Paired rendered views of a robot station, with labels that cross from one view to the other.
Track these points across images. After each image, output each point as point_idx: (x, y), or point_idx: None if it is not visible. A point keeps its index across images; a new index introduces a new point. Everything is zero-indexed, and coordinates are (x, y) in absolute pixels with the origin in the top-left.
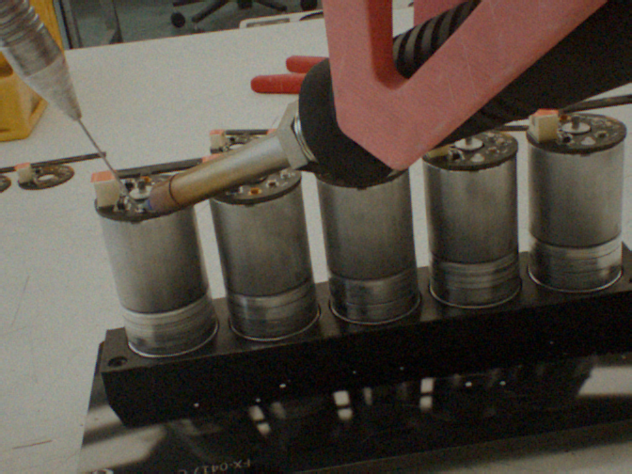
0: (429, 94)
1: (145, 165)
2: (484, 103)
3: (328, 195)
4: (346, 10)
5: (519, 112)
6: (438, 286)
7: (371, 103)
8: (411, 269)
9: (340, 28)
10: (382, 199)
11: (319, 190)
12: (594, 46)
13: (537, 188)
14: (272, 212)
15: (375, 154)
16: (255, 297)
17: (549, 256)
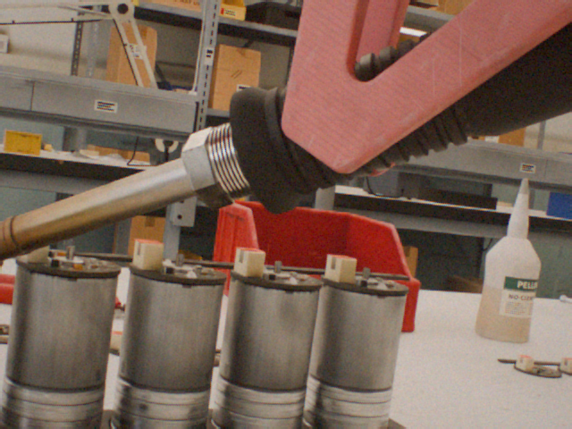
0: (407, 82)
1: None
2: (447, 106)
3: (147, 290)
4: (334, 0)
5: (462, 131)
6: (228, 416)
7: (333, 96)
8: (209, 390)
9: (322, 19)
10: (203, 302)
11: (135, 288)
12: (561, 56)
13: (331, 329)
14: (93, 292)
15: (322, 153)
16: (48, 391)
17: (334, 399)
